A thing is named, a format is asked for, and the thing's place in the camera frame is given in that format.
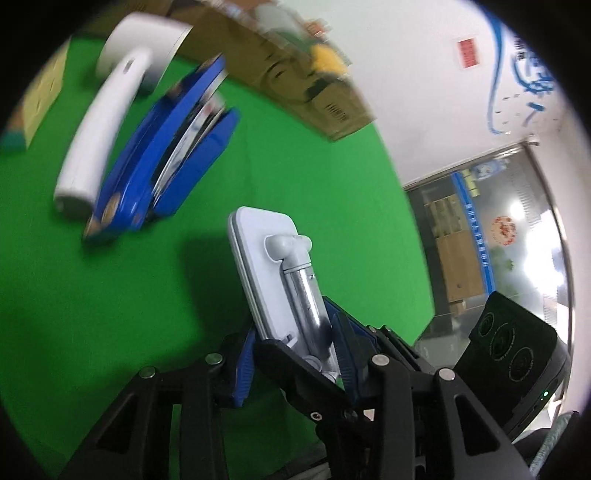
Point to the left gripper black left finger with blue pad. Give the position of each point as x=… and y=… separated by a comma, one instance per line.
x=131, y=439

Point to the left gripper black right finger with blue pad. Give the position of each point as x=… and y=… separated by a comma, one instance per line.
x=463, y=440

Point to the white phone stand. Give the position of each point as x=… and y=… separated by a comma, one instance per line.
x=274, y=265

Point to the blue stapler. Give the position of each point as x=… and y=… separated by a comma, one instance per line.
x=171, y=150

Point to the glass door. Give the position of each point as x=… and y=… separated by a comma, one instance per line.
x=490, y=225

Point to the yellow labelled jar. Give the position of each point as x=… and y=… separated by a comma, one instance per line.
x=326, y=61

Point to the brown cardboard box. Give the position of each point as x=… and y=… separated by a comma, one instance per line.
x=258, y=58

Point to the white curved handheld device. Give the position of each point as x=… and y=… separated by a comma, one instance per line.
x=134, y=58

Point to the black camera module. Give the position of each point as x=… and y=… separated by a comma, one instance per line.
x=513, y=364

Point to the red wall sign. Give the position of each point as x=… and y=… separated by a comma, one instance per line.
x=468, y=53

